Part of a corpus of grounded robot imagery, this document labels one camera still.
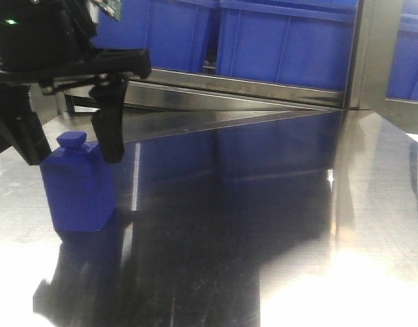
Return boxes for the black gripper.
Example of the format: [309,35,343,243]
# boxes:
[0,1,151,166]

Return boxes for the blue bottle part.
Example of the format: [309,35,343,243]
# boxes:
[40,131,116,232]

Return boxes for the stainless steel shelf rack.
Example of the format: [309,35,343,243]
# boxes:
[0,0,418,136]

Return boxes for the blue bin front left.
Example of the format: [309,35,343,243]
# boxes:
[91,1,219,73]

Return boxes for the blue bin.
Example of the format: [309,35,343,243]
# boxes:
[216,1,357,91]
[387,1,418,102]
[91,1,219,73]

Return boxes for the blue bin front right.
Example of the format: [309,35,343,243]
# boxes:
[216,1,357,91]

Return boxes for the blue bin at right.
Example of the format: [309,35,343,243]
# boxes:
[387,1,418,102]

